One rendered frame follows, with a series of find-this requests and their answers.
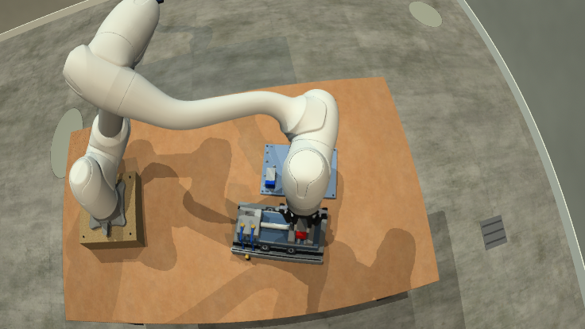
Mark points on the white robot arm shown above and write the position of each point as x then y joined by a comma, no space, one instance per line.
100,74

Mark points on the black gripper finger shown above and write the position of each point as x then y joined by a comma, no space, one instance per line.
316,221
287,215

